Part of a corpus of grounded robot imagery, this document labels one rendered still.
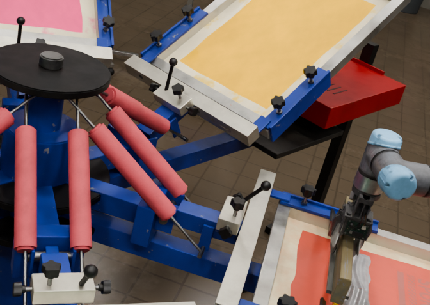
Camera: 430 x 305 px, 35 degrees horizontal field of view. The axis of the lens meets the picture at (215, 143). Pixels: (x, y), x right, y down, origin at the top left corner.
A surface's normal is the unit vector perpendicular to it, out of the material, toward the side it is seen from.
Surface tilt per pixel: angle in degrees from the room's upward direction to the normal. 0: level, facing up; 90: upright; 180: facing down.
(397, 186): 90
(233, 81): 32
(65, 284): 0
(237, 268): 0
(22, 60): 0
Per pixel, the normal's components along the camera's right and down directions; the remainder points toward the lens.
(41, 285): 0.22, -0.87
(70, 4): 0.35, -0.48
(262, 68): -0.16, -0.63
